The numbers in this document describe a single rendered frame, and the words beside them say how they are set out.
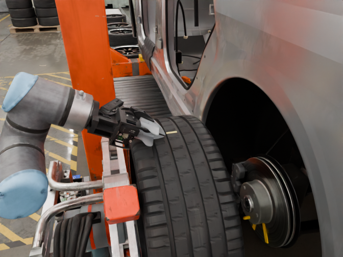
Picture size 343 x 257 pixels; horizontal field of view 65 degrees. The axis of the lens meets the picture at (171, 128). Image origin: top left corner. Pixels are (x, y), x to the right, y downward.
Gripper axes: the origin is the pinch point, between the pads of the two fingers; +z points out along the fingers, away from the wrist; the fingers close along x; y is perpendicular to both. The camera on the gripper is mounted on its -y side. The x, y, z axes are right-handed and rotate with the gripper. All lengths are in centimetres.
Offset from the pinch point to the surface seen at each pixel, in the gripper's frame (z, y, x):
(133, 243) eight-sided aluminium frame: -1.7, 20.9, -19.8
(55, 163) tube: -19.4, -17.1, -33.3
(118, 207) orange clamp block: -9.7, 19.6, -10.0
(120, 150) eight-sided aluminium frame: -6.1, -4.1, -12.2
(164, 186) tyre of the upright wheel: 0.8, 14.6, -5.9
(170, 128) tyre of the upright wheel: 4.4, -3.8, 0.3
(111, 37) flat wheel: 57, -474, -96
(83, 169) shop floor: 24, -135, -135
